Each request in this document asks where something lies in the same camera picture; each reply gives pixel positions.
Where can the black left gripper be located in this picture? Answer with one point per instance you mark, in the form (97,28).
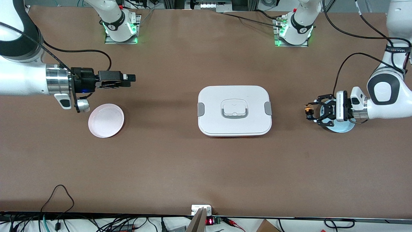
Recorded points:
(327,111)

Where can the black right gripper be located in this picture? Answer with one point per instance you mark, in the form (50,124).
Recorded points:
(84,78)

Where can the orange push-button switch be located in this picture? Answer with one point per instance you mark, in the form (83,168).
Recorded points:
(309,111)

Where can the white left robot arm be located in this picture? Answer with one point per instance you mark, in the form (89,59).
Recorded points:
(384,90)

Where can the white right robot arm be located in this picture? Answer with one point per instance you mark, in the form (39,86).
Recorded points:
(22,80)

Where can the light blue plate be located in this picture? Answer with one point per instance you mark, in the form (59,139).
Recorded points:
(341,128)

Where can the pink plate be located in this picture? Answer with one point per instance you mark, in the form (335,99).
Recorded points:
(106,120)

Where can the white lidded container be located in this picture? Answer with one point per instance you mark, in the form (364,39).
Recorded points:
(235,125)

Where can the white device with sockets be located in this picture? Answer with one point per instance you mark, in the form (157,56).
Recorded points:
(212,5)

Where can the brown cardboard piece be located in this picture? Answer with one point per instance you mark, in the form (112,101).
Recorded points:
(267,227)

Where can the red clip leads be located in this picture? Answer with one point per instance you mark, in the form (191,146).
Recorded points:
(230,221)

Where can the black power adapter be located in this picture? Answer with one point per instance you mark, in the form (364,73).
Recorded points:
(124,227)

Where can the small white block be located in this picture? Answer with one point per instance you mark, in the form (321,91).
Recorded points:
(197,208)

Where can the red digit display module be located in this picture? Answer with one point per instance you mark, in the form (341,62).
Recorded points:
(210,221)

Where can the grey-brown slanted bar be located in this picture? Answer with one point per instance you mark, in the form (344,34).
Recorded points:
(196,224)

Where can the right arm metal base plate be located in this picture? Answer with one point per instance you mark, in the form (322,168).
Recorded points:
(109,41)

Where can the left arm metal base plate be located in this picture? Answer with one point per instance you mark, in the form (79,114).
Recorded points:
(276,44)

